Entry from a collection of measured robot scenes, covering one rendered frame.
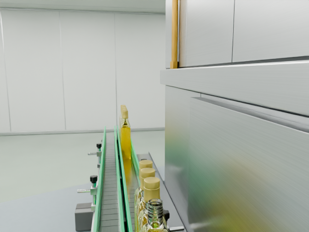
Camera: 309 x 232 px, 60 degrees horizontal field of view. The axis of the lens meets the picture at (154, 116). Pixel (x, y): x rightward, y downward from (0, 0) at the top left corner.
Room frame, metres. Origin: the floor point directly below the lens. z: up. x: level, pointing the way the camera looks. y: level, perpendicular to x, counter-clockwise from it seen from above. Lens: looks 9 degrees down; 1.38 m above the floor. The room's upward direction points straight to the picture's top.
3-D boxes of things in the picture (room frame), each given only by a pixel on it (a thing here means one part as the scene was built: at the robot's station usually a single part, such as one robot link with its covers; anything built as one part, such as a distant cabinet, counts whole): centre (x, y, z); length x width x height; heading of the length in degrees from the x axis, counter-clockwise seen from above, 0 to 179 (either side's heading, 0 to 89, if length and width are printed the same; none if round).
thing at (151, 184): (0.53, 0.01, 1.14); 0.04 x 0.04 x 0.04
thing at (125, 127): (1.56, 0.17, 1.02); 0.06 x 0.06 x 0.28; 9
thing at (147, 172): (0.59, 0.02, 1.14); 0.04 x 0.04 x 0.04
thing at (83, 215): (1.03, 0.28, 0.79); 0.08 x 0.08 x 0.08; 9
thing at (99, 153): (1.38, 0.32, 0.94); 0.07 x 0.04 x 0.13; 99
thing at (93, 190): (0.93, 0.24, 0.94); 0.07 x 0.04 x 0.13; 99
